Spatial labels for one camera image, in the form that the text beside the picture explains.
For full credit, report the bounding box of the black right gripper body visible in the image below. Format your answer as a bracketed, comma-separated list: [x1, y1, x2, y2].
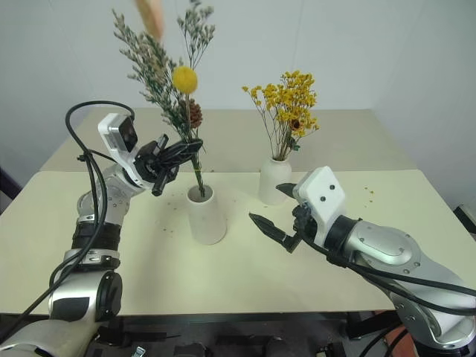
[292, 203, 318, 239]

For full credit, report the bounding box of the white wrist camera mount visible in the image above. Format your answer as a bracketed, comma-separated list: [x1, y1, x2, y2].
[292, 166, 347, 249]
[97, 112, 144, 187]

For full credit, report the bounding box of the orange object under table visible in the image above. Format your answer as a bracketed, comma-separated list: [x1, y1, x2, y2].
[382, 326, 414, 357]

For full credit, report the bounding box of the black box-shaped object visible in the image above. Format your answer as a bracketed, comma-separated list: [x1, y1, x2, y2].
[452, 203, 476, 234]

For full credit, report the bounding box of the tall dried bouquet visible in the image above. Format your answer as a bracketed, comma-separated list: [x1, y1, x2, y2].
[111, 0, 217, 202]

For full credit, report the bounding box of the yellow dried flower bouquet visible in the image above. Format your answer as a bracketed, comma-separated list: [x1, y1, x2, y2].
[241, 69, 321, 163]

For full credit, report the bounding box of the white conical vase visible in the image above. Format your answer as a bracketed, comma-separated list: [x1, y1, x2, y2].
[185, 183, 228, 246]

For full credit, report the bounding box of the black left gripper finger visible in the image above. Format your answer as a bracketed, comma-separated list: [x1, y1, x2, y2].
[164, 138, 205, 158]
[167, 147, 201, 167]

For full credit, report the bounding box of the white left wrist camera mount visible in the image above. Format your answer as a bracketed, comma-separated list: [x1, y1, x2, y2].
[97, 112, 144, 187]

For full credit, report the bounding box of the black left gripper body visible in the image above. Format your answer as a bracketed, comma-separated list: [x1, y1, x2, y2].
[133, 134, 180, 197]

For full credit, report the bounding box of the white bottle-shaped vase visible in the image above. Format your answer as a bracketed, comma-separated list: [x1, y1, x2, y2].
[258, 155, 293, 206]

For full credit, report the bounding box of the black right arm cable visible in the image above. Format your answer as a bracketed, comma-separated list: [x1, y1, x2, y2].
[325, 248, 476, 314]

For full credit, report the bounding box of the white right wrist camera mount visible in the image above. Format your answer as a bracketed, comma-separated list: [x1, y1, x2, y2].
[292, 166, 347, 249]

